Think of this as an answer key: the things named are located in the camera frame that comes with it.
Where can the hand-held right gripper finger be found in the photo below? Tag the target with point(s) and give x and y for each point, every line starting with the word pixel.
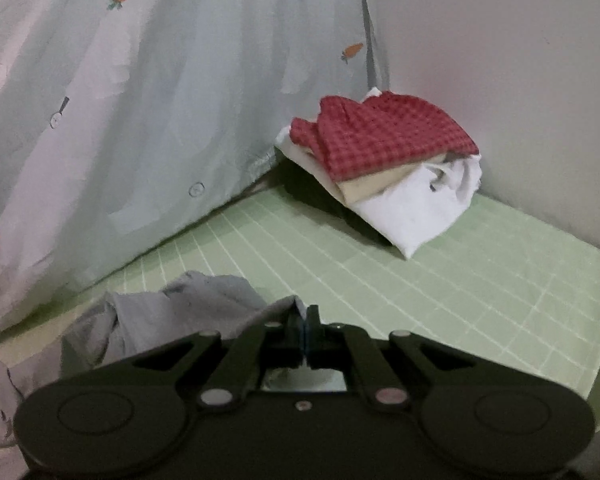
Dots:
pixel 310 336
pixel 298 336

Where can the grey shorts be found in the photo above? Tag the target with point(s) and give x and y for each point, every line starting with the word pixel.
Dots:
pixel 180 310

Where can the white folded cloth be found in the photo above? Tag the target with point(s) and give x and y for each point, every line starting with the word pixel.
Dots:
pixel 415 215

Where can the beige folded cloth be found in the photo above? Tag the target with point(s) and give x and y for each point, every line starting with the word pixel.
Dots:
pixel 370 187

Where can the green grid mat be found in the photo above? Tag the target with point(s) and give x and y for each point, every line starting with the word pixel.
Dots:
pixel 480 280

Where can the red checked folded cloth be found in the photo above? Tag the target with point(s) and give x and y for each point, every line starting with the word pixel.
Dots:
pixel 380 135

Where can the carrot print pale curtain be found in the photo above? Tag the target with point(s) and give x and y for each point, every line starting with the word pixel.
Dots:
pixel 145 110

